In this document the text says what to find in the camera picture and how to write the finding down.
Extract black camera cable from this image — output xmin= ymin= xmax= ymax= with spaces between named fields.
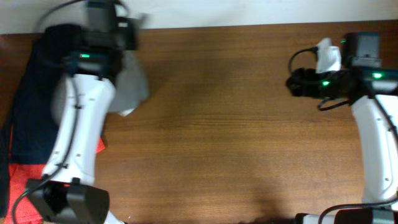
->
xmin=287 ymin=46 xmax=351 ymax=111
xmin=11 ymin=0 xmax=94 ymax=224

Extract grey shorts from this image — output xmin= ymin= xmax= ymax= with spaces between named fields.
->
xmin=50 ymin=50 xmax=149 ymax=125

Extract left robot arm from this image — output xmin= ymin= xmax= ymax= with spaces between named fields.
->
xmin=22 ymin=1 xmax=136 ymax=224

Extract right black camera cable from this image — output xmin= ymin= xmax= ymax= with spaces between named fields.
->
xmin=287 ymin=46 xmax=351 ymax=111

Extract left black camera cable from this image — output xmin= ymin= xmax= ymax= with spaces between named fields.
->
xmin=11 ymin=0 xmax=94 ymax=224

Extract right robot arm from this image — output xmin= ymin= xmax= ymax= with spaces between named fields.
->
xmin=285 ymin=32 xmax=397 ymax=224

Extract navy blue garment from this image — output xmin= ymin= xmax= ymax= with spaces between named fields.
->
xmin=6 ymin=24 xmax=82 ymax=165

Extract black garment with strap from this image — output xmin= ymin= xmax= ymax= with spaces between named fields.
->
xmin=1 ymin=123 xmax=11 ymax=218

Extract red mesh garment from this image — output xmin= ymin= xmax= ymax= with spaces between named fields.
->
xmin=2 ymin=124 xmax=106 ymax=224

